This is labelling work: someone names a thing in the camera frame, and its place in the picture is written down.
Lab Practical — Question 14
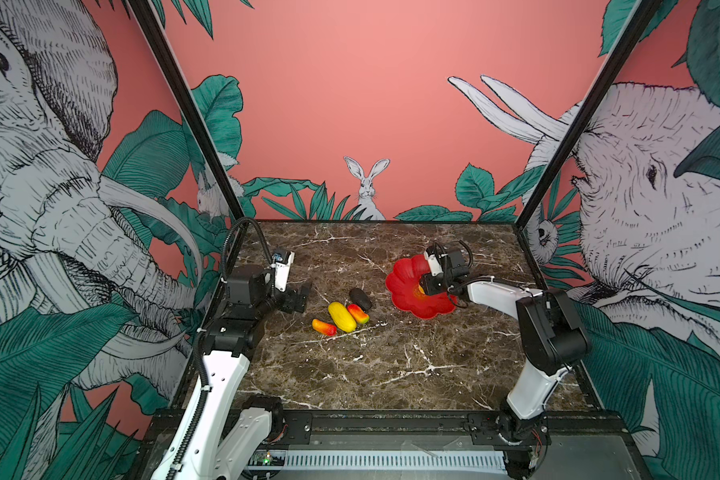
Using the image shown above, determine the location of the red yellow fake mango front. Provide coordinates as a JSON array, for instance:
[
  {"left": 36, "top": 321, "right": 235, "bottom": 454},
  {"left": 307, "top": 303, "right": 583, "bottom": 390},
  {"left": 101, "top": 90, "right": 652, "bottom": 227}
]
[{"left": 311, "top": 319, "right": 338, "bottom": 337}]

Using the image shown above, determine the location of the dark brown fake fruit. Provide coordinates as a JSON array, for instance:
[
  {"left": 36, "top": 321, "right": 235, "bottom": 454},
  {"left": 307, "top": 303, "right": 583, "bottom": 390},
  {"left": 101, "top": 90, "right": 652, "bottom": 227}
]
[{"left": 349, "top": 288, "right": 373, "bottom": 312}]

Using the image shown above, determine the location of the red green fake mango back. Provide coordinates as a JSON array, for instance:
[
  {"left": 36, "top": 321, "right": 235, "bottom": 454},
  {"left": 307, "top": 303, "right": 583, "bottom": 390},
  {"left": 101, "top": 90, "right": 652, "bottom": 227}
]
[{"left": 346, "top": 304, "right": 370, "bottom": 324}]

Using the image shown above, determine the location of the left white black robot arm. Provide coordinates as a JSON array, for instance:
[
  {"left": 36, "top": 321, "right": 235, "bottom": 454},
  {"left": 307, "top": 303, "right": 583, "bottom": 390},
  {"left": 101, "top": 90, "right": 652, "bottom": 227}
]
[{"left": 151, "top": 264, "right": 312, "bottom": 479}]

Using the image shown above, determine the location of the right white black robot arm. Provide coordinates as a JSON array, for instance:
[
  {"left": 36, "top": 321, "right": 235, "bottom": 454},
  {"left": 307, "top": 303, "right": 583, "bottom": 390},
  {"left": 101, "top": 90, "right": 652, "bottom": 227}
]
[{"left": 419, "top": 242, "right": 592, "bottom": 445}]

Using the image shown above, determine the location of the red flower-shaped fruit bowl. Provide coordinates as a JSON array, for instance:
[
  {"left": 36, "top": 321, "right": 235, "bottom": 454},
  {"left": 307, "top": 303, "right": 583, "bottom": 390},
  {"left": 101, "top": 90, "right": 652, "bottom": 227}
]
[{"left": 385, "top": 254, "right": 456, "bottom": 320}]

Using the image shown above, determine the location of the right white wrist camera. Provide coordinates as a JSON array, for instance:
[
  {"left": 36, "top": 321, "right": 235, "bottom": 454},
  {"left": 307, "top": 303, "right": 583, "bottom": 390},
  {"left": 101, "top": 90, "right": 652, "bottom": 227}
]
[{"left": 426, "top": 253, "right": 443, "bottom": 276}]

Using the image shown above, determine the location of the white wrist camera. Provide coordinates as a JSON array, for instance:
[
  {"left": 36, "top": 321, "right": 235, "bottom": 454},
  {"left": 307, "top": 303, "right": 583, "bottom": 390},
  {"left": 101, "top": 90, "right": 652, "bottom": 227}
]
[
  {"left": 271, "top": 248, "right": 295, "bottom": 292},
  {"left": 426, "top": 253, "right": 443, "bottom": 276}
]

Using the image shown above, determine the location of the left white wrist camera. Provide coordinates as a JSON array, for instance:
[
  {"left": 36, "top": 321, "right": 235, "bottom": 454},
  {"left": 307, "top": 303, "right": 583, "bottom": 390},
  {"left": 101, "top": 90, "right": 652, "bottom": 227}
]
[{"left": 271, "top": 248, "right": 295, "bottom": 292}]

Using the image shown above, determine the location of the black corrugated cable hose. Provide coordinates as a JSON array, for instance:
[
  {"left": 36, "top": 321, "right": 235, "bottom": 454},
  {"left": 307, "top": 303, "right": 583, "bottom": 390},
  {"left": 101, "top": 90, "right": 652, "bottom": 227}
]
[{"left": 220, "top": 217, "right": 275, "bottom": 283}]

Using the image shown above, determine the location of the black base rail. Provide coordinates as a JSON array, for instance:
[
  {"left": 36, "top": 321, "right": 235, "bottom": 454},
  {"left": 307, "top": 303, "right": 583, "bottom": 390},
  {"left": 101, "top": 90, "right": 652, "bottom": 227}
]
[{"left": 131, "top": 407, "right": 631, "bottom": 448}]

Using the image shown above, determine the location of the white slotted cable duct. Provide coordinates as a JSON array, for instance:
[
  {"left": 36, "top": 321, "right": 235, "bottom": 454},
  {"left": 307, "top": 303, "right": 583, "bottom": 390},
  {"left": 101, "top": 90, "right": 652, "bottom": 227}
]
[{"left": 246, "top": 450, "right": 507, "bottom": 474}]

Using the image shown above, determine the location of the black corner frame post right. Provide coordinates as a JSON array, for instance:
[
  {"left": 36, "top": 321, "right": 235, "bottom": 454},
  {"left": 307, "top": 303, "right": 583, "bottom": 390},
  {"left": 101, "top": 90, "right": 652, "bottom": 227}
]
[{"left": 515, "top": 0, "right": 664, "bottom": 229}]

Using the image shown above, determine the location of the black corner frame post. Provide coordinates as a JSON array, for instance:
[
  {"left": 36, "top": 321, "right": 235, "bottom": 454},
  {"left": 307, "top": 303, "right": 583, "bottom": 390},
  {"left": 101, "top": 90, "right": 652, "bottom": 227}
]
[
  {"left": 127, "top": 0, "right": 244, "bottom": 219},
  {"left": 515, "top": 0, "right": 664, "bottom": 229}
]

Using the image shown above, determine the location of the black corner frame post left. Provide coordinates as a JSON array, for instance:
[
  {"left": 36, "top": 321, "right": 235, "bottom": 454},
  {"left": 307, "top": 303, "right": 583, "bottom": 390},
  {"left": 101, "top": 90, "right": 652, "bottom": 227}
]
[{"left": 127, "top": 0, "right": 244, "bottom": 219}]

